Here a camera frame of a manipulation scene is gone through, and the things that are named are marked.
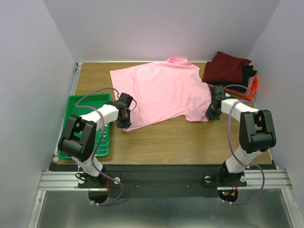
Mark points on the right control board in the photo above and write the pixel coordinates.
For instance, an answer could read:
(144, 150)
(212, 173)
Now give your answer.
(228, 195)

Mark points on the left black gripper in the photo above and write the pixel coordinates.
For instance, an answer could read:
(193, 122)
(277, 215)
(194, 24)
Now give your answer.
(126, 124)

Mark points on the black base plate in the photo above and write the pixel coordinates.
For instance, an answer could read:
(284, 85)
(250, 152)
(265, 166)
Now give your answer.
(157, 181)

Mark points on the folded salmon pink t shirt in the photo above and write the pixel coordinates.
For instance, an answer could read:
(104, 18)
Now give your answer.
(238, 93)

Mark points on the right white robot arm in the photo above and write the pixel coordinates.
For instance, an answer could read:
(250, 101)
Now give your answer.
(256, 135)

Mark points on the folded orange t shirt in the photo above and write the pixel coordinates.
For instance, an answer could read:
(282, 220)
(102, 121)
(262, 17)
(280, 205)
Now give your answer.
(252, 85)

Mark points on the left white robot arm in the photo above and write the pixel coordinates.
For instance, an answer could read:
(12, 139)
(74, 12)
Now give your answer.
(82, 136)

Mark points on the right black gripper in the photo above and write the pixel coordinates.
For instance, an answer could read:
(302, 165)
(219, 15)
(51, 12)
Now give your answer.
(212, 112)

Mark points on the green plastic tray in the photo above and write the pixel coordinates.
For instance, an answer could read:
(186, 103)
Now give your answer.
(96, 101)

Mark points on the folded maroon t shirt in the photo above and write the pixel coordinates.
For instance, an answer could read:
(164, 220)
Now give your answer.
(225, 68)

